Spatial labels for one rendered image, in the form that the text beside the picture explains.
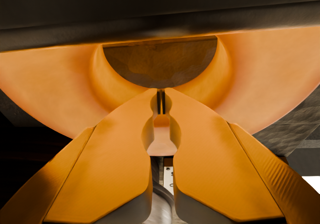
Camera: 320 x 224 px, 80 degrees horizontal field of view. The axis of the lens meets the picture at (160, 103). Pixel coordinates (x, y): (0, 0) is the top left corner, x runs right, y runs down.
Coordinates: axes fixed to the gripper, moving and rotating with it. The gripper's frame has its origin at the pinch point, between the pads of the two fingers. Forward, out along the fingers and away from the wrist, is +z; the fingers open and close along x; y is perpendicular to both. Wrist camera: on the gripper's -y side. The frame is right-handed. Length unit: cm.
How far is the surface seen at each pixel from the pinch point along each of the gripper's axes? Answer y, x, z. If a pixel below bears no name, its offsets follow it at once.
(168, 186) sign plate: 37.4, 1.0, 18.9
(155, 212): 23.4, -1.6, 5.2
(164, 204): 25.9, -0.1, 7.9
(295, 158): 589, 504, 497
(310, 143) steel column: 370, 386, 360
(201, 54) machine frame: -0.4, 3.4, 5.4
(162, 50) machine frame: -0.9, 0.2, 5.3
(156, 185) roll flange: 21.1, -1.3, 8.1
